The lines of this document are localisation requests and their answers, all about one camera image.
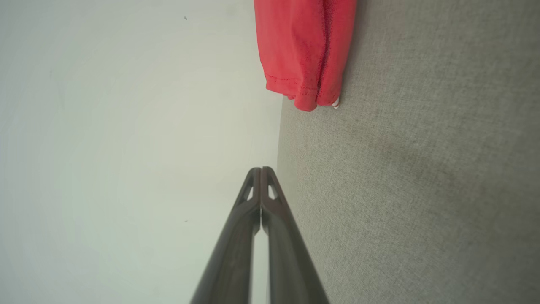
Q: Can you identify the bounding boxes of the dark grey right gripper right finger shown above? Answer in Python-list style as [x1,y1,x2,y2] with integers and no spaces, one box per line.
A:
[262,166,331,304]

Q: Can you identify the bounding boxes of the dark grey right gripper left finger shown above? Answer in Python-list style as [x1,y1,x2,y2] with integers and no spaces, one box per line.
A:
[190,167,262,304]

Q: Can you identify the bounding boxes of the red shorts with white stripe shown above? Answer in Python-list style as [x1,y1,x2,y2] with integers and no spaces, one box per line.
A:
[253,0,357,112]

